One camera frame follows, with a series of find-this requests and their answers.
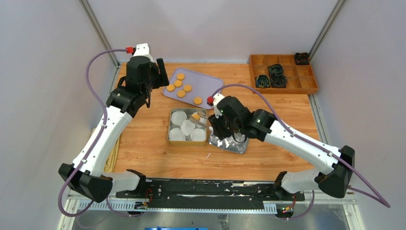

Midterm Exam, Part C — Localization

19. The round yellow cookie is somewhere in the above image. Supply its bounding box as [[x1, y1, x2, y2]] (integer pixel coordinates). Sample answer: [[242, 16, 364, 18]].
[[174, 80, 182, 87], [166, 84, 176, 92], [183, 84, 192, 92], [191, 113, 201, 121], [176, 73, 185, 81], [193, 97, 202, 105], [177, 90, 186, 98]]

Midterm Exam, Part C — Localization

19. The metal tongs grey handle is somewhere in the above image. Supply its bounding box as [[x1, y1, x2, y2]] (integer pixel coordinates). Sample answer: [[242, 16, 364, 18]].
[[189, 111, 213, 131]]

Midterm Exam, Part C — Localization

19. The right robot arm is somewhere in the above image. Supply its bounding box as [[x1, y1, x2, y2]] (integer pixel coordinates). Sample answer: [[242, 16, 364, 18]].
[[207, 93, 355, 200]]

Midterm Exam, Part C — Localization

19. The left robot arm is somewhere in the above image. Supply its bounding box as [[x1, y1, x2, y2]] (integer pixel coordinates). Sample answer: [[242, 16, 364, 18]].
[[58, 56, 169, 203]]

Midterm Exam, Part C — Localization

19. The silver tin lid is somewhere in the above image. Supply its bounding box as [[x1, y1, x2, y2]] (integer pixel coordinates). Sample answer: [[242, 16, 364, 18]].
[[208, 132, 249, 154]]

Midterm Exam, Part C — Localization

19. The white paper cup top-right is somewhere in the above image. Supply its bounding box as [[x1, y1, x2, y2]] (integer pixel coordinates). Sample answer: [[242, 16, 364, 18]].
[[191, 111, 207, 128]]

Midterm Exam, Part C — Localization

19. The white paper cup bottom-right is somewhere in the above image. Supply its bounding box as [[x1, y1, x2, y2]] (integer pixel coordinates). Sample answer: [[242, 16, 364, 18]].
[[190, 128, 207, 142]]

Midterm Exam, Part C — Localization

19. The white paper cup centre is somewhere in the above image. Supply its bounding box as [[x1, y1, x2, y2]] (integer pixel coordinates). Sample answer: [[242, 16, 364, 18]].
[[180, 120, 196, 136]]

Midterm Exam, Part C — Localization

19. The gold cookie tin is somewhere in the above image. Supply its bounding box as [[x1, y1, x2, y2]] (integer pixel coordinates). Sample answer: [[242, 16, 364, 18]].
[[167, 108, 208, 147]]

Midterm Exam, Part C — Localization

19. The lavender plastic tray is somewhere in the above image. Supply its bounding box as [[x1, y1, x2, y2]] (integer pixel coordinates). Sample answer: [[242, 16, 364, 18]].
[[162, 68, 224, 110]]

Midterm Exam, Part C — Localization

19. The white paper cup top-left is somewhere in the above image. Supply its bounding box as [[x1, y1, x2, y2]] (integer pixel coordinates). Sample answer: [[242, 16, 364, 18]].
[[171, 111, 187, 126]]

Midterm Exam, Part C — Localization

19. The rolled dark tie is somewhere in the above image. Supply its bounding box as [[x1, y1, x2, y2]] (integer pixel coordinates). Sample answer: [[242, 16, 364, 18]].
[[271, 75, 288, 88]]

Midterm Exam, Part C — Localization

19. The white paper cup bottom-left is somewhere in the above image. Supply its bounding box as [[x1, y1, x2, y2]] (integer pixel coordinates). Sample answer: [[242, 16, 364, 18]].
[[169, 128, 186, 141]]

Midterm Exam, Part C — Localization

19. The rolled green blue tie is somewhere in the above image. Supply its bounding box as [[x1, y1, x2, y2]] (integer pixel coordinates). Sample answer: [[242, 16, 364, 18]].
[[268, 64, 284, 76]]

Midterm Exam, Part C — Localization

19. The wooden compartment tray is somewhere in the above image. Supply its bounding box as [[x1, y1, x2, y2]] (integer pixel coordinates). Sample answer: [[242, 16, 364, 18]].
[[248, 54, 319, 94]]

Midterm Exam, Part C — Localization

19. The rolled dark tie corner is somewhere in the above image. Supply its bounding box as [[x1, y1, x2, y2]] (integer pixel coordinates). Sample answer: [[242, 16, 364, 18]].
[[293, 52, 310, 65]]

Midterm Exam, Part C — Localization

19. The aluminium frame rail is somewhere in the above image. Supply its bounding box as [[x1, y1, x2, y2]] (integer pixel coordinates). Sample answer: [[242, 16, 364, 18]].
[[79, 0, 112, 50]]

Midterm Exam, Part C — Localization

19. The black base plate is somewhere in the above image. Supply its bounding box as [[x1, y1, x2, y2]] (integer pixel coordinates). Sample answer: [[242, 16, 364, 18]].
[[115, 178, 305, 210]]

